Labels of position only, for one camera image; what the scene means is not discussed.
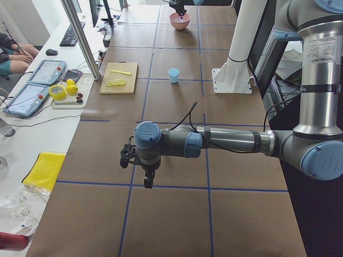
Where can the lemon slices row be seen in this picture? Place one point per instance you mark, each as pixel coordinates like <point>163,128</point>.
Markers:
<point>116,82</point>

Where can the seated person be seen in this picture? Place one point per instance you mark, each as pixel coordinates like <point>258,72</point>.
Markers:
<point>15,57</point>

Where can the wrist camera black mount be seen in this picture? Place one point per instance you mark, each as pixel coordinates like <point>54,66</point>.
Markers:
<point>128,154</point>

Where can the aluminium frame post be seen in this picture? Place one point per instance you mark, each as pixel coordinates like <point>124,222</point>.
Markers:
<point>74,21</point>

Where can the yellow cloth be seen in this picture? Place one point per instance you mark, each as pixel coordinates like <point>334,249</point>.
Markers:
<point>45,170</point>

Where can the black keyboard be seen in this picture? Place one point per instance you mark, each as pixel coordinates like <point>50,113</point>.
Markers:
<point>69,39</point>

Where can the upper teach pendant tablet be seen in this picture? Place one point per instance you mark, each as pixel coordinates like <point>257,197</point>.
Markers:
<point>48,72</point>

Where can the wooden cutting board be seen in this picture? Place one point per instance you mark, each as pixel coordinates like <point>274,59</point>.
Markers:
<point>129,88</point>

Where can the black computer mouse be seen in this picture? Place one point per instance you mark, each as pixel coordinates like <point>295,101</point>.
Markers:
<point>51,52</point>

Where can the red object at corner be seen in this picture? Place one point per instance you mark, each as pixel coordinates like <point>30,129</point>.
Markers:
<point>13,242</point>

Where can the black monitor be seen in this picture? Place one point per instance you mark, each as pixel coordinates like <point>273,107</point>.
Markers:
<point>95,7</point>

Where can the yellow tape roll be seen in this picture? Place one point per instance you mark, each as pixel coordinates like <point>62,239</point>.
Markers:
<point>57,92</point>

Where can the lower teach pendant tablet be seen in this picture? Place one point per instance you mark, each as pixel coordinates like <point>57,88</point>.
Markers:
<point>28,100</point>

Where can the pink bowl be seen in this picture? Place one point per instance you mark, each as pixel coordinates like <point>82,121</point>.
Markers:
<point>181,26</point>

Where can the yellow plastic knife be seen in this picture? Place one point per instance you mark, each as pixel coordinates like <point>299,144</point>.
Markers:
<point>121,72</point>

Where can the white tray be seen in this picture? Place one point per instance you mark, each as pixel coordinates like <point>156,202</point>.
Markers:
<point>71,102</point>

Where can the clear ice cubes pile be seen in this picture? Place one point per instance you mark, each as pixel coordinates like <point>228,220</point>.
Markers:
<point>175,18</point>

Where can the white camera post with base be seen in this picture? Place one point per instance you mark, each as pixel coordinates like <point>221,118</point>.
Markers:
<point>233,76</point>

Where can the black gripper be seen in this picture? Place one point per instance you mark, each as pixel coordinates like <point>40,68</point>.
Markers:
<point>149,168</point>
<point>178,5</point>

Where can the light blue cup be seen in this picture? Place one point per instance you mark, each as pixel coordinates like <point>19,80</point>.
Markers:
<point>173,75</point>

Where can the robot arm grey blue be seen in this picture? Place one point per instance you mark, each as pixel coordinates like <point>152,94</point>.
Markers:
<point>314,146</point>

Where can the yellow lemon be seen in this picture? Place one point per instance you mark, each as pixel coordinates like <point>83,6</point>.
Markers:
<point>71,87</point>

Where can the clear plastic bag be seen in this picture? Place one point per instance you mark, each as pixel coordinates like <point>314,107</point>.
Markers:
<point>22,210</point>

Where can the teach pendant tablet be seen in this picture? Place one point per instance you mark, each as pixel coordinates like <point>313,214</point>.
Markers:
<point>28,100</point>
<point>48,72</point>

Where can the dark purple wallet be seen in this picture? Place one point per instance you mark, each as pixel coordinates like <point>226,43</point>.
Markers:
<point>74,75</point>

